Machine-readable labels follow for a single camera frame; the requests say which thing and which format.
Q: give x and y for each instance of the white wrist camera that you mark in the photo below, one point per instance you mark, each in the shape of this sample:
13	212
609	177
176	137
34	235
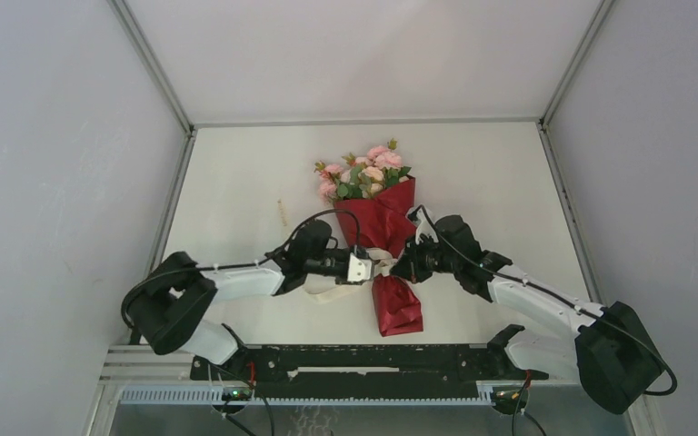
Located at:
425	232
360	268

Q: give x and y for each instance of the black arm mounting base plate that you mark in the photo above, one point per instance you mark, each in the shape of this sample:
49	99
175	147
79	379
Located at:
409	385

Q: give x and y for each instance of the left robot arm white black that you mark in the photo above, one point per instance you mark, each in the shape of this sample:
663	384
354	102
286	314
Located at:
168	306

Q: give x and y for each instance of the pink fake flower stem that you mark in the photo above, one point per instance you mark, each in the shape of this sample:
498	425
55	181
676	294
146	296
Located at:
384	166
330	176
361	180

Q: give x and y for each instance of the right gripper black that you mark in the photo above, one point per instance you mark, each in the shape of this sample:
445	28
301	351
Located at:
409	266

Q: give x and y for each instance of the white cable duct strip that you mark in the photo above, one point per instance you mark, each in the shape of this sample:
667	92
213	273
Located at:
198	395

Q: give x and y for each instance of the aluminium frame front rail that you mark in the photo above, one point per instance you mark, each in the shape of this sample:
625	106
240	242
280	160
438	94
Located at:
144	373

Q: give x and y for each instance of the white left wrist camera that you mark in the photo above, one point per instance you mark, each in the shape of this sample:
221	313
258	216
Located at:
360	268

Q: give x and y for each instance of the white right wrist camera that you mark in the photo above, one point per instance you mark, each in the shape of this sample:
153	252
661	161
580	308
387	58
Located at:
425	232

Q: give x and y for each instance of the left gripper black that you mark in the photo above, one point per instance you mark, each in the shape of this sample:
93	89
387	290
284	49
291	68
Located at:
346	254

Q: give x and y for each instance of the red wrapping paper sheet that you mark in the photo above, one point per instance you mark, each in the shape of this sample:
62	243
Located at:
381	223

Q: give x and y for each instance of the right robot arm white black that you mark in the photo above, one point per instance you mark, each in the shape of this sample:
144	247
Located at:
606	349

